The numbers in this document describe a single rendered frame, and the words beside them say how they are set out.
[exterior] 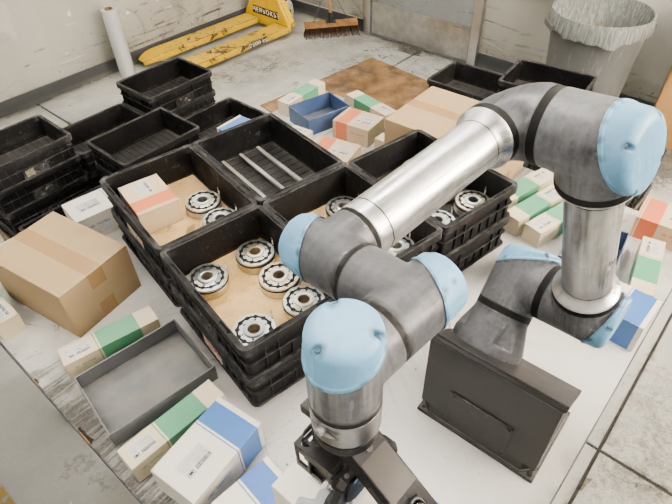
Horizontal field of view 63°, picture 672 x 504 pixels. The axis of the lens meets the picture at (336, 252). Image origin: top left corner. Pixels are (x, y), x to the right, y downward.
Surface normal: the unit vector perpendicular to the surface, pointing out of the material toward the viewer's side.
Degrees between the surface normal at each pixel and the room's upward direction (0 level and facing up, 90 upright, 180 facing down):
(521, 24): 90
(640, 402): 0
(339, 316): 0
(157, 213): 90
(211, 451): 0
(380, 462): 32
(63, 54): 90
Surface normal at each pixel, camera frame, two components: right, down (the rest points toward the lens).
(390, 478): 0.40, -0.40
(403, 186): 0.17, -0.51
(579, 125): -0.62, -0.11
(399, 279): -0.16, -0.76
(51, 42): 0.76, 0.43
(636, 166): 0.65, 0.32
